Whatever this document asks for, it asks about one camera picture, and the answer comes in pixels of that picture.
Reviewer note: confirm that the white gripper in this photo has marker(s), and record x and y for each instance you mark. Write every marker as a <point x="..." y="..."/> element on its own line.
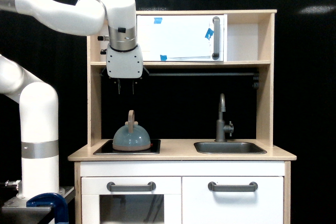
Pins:
<point x="124" y="65"/>

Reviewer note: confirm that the blue toy teapot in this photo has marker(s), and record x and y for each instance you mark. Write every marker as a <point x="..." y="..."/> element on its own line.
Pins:
<point x="131" y="136"/>

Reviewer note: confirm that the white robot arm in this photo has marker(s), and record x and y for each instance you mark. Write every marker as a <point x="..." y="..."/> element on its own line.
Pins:
<point x="38" y="101"/>

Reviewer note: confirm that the black toy stove top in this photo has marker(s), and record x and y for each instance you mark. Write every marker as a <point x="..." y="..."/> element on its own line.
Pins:
<point x="107" y="149"/>

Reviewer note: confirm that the blue tape piece bottom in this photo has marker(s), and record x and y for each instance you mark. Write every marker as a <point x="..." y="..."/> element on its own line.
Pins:
<point x="163" y="57"/>

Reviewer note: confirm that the blue tape piece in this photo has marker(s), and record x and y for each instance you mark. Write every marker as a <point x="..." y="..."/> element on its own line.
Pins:
<point x="209" y="34"/>
<point x="158" y="20"/>
<point x="163" y="57"/>

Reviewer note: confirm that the white microwave door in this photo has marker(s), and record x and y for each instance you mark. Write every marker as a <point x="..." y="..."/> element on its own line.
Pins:
<point x="180" y="37"/>

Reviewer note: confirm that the blue tape piece top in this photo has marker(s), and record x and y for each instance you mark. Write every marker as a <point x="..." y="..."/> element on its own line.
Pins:
<point x="158" y="20"/>

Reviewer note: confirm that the blue tape piece right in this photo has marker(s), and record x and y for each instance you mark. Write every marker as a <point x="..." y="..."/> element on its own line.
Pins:
<point x="209" y="34"/>

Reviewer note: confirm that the grey toy faucet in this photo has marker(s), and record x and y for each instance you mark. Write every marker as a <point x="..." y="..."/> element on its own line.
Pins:
<point x="221" y="127"/>

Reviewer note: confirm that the white oven door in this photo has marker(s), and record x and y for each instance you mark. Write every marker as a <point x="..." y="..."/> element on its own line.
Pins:
<point x="163" y="205"/>

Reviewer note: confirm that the grey toy sink basin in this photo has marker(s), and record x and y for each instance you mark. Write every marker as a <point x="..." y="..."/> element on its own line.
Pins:
<point x="228" y="148"/>

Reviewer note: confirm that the blue c-clamp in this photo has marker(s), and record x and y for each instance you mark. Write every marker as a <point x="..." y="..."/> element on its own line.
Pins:
<point x="54" y="200"/>

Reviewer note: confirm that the white cabinet door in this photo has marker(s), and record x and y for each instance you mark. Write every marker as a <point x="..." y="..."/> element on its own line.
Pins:
<point x="200" y="205"/>

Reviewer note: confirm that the grey microwave door handle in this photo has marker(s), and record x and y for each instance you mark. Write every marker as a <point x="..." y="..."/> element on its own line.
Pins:
<point x="216" y="36"/>

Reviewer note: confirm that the grey oven door handle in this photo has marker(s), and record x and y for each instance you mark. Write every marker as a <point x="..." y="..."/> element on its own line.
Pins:
<point x="149" y="187"/>

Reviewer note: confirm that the grey hanging rail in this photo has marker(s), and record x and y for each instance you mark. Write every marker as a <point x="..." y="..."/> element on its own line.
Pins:
<point x="180" y="74"/>

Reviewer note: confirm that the wooden toy kitchen frame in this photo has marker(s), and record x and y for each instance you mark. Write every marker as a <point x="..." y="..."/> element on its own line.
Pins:
<point x="179" y="157"/>

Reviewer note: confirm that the grey cabinet door handle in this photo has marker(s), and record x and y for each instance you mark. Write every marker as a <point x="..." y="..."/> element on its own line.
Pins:
<point x="251" y="187"/>

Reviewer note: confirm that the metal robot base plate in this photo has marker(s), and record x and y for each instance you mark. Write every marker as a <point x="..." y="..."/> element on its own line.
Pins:
<point x="18" y="203"/>

